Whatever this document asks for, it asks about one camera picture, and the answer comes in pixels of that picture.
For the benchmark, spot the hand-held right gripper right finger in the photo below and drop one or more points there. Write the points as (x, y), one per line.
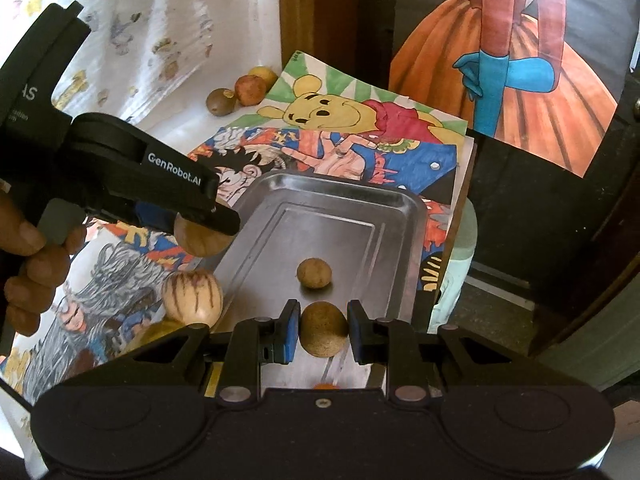
(356, 335)

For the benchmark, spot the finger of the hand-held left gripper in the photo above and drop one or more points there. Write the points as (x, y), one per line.
(156, 216)
(190, 180)

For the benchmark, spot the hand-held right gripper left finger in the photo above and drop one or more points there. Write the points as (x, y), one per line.
(289, 332)

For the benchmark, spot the small brown sapodilla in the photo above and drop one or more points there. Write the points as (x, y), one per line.
(324, 330)

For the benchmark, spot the large brown sapodilla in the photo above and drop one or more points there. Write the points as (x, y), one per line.
(200, 242)

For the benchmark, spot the large orange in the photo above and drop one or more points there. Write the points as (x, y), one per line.
(325, 386)

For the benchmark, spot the striped pepino melon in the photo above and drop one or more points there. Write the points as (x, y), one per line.
(191, 297)

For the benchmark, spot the round yellow-green fruit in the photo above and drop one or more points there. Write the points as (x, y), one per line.
(162, 332)

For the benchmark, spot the metal tray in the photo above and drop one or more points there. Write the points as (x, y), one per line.
(325, 220)

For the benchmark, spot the person's left hand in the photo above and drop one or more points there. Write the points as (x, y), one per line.
(35, 270)

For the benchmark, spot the tiny olive-brown fruit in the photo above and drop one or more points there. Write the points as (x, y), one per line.
(313, 272)

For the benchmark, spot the brown kiwi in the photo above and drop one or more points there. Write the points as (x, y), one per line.
(220, 102)

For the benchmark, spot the red apple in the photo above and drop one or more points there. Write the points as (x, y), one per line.
(250, 90)

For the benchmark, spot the white printed blanket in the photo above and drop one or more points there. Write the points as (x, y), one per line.
(150, 25)

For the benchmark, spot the pale green plastic container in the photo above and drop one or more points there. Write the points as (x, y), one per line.
(457, 260)

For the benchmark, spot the pale yellow fruit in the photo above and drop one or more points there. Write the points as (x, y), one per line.
(265, 75)

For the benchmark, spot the straw hat cartoon poster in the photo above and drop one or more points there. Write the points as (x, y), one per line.
(320, 152)

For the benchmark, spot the yellow bear cartoon poster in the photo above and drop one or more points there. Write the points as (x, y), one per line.
(325, 105)

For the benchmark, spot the wooden frame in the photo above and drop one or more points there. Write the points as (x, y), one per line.
(315, 10)

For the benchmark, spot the orange dress wall poster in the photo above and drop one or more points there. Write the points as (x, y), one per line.
(500, 50)

